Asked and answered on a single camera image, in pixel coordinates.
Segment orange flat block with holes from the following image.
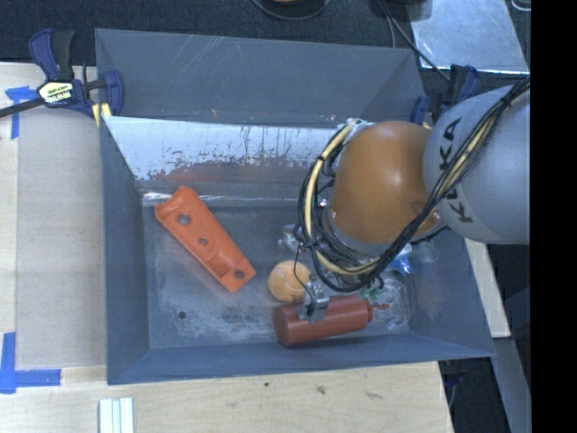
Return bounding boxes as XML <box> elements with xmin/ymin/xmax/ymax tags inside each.
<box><xmin>154</xmin><ymin>185</ymin><xmax>258</xmax><ymax>294</ymax></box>

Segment red-brown cylinder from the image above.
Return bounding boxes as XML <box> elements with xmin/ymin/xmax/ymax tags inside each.
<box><xmin>272</xmin><ymin>294</ymin><xmax>390</xmax><ymax>348</ymax></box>

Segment grey metal bin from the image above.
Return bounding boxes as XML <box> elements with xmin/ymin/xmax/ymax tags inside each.
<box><xmin>94</xmin><ymin>28</ymin><xmax>498</xmax><ymax>386</ymax></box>

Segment orange ball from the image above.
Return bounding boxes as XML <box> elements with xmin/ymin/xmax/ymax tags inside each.
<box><xmin>267</xmin><ymin>260</ymin><xmax>313</xmax><ymax>305</ymax></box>

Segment pale wood board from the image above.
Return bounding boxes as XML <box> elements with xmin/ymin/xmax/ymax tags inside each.
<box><xmin>15</xmin><ymin>108</ymin><xmax>107</xmax><ymax>372</ymax></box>

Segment clear plastic bottle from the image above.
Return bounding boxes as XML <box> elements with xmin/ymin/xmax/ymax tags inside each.
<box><xmin>370</xmin><ymin>241</ymin><xmax>413</xmax><ymax>333</ymax></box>

